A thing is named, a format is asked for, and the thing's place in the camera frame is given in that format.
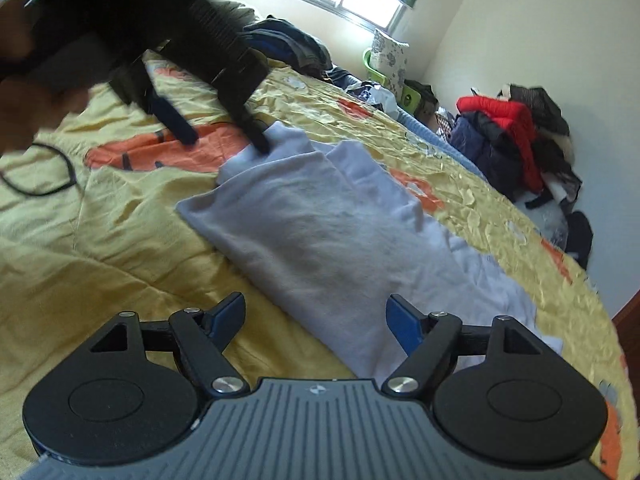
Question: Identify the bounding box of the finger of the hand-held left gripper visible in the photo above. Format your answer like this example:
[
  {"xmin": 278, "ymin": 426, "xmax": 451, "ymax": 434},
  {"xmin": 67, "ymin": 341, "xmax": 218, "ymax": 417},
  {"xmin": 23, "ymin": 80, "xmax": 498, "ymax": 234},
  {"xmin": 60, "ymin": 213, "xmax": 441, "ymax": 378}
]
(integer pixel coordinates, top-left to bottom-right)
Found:
[
  {"xmin": 217, "ymin": 87, "xmax": 274, "ymax": 155},
  {"xmin": 110, "ymin": 57, "xmax": 199, "ymax": 147}
]

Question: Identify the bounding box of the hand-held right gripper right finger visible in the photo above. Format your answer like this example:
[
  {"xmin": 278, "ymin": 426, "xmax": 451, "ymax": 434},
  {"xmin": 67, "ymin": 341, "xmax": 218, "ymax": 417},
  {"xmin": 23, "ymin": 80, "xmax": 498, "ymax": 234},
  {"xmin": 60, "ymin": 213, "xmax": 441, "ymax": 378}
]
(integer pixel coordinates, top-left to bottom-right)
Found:
[{"xmin": 381, "ymin": 294, "xmax": 547, "ymax": 398}]

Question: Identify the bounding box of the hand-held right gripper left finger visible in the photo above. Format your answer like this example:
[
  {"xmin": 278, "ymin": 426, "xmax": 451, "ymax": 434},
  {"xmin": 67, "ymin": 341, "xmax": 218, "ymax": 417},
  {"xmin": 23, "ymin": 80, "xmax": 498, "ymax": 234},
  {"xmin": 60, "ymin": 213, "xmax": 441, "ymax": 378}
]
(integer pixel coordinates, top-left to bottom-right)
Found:
[{"xmin": 87, "ymin": 291, "xmax": 252, "ymax": 399}]

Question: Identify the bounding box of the lavender lace-trimmed garment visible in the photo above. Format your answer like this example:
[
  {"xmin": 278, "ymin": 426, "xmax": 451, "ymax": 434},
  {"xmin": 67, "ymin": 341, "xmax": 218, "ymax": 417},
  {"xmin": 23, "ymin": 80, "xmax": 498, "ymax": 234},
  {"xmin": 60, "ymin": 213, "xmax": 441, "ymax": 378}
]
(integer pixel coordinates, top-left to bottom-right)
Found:
[{"xmin": 176, "ymin": 122, "xmax": 564, "ymax": 380}]

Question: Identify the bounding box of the stack of folded dark clothes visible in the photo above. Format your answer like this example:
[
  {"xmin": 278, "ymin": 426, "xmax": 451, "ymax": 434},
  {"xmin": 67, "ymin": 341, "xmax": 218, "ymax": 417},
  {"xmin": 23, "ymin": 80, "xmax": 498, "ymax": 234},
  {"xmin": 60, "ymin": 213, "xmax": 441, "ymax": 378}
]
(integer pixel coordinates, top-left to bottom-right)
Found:
[{"xmin": 240, "ymin": 16, "xmax": 334, "ymax": 74}]

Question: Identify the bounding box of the person's left hand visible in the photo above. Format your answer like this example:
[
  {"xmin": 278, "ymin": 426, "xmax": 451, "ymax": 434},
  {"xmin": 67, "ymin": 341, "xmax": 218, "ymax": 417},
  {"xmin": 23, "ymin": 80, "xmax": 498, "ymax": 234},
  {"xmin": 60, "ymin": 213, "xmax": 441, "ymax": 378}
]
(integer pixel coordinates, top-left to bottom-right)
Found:
[{"xmin": 0, "ymin": 2, "xmax": 91, "ymax": 155}]

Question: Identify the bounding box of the grey-white patterned duvet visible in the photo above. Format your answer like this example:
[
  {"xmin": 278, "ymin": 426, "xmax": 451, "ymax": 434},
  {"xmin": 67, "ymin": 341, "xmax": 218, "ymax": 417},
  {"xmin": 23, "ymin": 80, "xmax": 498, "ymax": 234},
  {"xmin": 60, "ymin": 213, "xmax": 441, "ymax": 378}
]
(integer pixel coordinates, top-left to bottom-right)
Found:
[{"xmin": 216, "ymin": 2, "xmax": 258, "ymax": 28}]

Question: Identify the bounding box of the white plastic bag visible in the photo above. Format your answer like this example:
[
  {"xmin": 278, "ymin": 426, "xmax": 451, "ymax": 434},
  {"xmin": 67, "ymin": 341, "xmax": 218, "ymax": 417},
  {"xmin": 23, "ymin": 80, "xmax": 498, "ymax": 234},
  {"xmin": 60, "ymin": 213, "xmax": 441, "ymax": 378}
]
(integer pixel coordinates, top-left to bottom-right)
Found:
[
  {"xmin": 520, "ymin": 199, "xmax": 572, "ymax": 247},
  {"xmin": 348, "ymin": 81, "xmax": 398, "ymax": 112}
]

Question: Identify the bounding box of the yellow quilt with orange print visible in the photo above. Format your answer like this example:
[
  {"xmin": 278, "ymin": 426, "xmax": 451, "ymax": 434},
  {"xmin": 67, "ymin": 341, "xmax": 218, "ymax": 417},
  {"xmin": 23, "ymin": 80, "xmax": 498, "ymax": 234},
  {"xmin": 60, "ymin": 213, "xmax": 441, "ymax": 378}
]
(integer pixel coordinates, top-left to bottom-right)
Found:
[{"xmin": 0, "ymin": 52, "xmax": 629, "ymax": 480}]

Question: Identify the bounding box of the floral pillow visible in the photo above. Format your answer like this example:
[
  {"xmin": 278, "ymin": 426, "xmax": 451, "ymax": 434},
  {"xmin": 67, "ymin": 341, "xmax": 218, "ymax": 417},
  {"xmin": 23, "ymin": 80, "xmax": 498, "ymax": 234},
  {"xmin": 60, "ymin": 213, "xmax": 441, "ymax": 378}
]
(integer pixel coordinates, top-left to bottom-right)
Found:
[{"xmin": 370, "ymin": 28, "xmax": 412, "ymax": 103}]

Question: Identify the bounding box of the green plastic chair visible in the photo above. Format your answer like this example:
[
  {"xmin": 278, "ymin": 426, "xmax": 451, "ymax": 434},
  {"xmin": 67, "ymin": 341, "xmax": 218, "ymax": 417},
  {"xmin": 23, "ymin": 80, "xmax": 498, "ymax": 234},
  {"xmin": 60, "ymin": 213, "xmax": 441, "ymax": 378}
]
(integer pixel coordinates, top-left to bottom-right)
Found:
[{"xmin": 362, "ymin": 49, "xmax": 437, "ymax": 122}]

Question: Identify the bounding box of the light blue knitted blanket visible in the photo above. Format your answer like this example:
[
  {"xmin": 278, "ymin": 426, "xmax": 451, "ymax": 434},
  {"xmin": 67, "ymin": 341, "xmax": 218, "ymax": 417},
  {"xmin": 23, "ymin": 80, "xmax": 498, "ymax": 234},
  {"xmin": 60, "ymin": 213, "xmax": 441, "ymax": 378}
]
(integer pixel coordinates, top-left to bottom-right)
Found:
[{"xmin": 400, "ymin": 112, "xmax": 489, "ymax": 182}]

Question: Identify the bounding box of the navy jacket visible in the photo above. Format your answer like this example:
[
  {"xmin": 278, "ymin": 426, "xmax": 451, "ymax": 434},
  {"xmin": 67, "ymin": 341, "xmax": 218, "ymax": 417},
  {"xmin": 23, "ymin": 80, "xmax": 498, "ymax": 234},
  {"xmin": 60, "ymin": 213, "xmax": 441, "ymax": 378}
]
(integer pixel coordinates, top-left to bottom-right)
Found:
[{"xmin": 450, "ymin": 110, "xmax": 531, "ymax": 202}]

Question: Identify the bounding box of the black bag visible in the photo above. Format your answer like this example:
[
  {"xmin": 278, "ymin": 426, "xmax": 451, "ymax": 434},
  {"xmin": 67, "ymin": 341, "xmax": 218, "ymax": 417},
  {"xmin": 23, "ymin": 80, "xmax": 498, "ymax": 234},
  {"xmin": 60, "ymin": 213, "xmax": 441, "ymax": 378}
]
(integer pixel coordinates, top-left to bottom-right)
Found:
[{"xmin": 565, "ymin": 210, "xmax": 594, "ymax": 272}]

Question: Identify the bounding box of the brown wooden door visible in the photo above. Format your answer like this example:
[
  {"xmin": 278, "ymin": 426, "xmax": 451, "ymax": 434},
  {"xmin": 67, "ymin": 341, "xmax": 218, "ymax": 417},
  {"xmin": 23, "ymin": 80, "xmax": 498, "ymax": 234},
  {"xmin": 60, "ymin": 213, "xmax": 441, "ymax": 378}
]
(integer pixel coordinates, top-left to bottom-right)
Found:
[{"xmin": 611, "ymin": 304, "xmax": 640, "ymax": 362}]

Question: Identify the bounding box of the red jacket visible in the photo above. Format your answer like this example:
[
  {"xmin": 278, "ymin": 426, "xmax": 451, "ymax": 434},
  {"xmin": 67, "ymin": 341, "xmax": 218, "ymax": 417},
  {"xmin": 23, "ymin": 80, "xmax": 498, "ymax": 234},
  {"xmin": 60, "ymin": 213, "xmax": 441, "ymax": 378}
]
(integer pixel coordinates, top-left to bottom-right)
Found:
[{"xmin": 456, "ymin": 96, "xmax": 546, "ymax": 193}]

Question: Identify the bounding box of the pile of black garments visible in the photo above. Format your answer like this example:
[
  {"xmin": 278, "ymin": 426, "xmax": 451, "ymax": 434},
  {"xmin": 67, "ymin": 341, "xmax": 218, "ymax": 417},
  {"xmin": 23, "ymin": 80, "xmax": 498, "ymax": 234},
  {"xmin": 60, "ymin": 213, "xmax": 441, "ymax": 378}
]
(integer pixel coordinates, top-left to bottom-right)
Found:
[{"xmin": 497, "ymin": 84, "xmax": 584, "ymax": 197}]

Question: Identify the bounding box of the black cable loop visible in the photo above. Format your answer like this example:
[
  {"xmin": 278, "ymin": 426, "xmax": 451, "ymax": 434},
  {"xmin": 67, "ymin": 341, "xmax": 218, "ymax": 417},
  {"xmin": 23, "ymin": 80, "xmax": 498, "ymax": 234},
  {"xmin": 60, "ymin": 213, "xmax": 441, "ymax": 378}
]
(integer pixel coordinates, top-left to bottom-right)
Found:
[{"xmin": 0, "ymin": 142, "xmax": 78, "ymax": 196}]

